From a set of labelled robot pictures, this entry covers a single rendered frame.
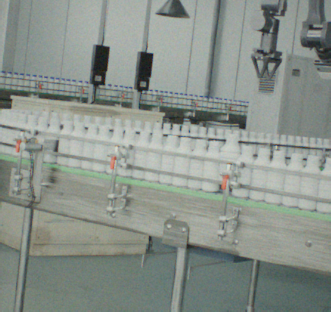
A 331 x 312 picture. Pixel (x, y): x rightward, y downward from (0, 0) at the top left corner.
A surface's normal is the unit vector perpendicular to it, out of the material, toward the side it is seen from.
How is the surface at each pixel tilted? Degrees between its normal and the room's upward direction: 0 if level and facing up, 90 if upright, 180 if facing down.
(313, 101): 90
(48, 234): 90
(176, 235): 90
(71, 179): 90
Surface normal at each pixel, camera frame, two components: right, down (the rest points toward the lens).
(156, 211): -0.57, -0.02
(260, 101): -0.79, -0.06
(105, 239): 0.60, 0.11
